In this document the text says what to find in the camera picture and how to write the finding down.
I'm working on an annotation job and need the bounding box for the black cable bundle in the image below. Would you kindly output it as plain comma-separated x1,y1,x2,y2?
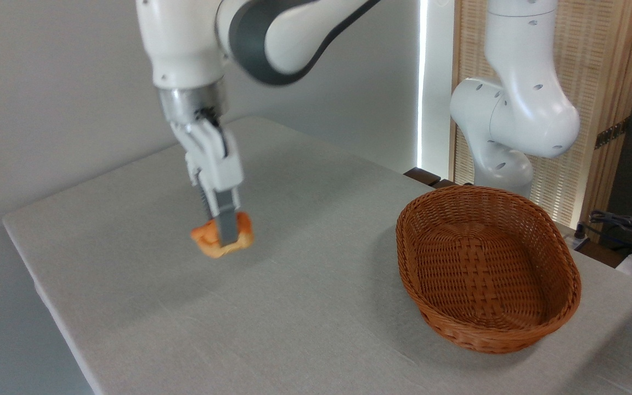
575,210,632,259

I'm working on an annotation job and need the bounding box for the wooden woven folding screen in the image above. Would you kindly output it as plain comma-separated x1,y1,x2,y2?
448,0,632,229

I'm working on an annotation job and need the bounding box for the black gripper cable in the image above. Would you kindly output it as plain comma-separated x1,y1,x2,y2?
196,109,230,159

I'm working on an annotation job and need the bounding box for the grey tablecloth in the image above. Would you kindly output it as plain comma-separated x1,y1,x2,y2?
2,115,632,395

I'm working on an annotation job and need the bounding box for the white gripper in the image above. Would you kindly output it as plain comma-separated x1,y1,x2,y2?
171,116,244,246

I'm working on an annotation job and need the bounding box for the dark brown wooden furniture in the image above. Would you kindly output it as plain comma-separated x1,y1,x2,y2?
403,167,458,189

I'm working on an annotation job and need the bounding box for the dark metal screen hinge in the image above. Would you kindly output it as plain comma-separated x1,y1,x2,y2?
594,117,630,150

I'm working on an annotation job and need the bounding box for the orange bread roll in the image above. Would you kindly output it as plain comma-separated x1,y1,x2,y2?
190,212,255,259

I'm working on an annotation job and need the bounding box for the brown wicker basket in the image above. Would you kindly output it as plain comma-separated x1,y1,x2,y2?
396,185,582,354

